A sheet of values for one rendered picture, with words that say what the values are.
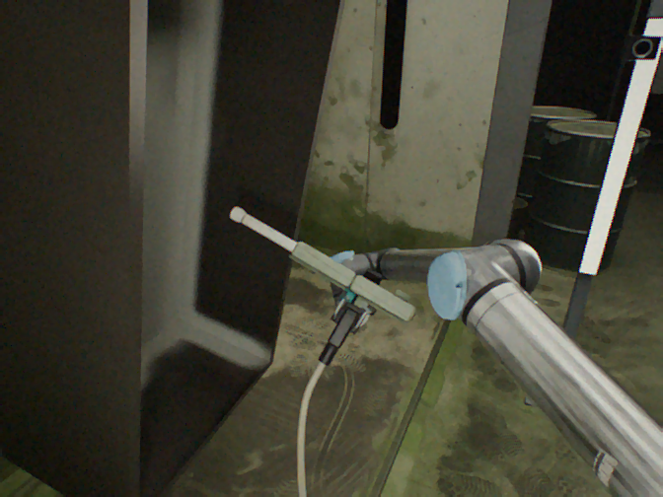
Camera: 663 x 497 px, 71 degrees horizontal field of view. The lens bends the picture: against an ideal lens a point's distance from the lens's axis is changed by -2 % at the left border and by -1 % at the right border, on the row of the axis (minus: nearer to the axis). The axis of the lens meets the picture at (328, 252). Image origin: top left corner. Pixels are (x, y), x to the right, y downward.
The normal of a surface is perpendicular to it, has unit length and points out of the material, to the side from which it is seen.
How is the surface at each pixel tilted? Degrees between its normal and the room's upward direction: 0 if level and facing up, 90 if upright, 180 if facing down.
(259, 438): 0
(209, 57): 90
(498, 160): 90
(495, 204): 90
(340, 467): 0
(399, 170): 90
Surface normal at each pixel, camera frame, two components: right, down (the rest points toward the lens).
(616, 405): -0.14, -0.71
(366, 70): -0.42, 0.38
